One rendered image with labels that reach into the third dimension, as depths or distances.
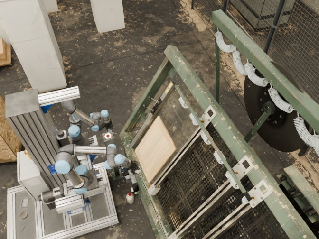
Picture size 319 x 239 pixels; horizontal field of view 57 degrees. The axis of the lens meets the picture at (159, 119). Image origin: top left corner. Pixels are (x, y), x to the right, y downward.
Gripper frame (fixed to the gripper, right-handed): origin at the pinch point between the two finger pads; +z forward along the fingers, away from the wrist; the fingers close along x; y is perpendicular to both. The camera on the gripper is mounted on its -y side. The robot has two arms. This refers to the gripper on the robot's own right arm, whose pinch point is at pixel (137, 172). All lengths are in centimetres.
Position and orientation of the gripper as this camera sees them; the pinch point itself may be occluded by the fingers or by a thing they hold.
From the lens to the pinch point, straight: 273.3
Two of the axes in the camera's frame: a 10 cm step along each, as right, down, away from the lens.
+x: -3.1, -7.4, 6.0
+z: 4.4, 4.5, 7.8
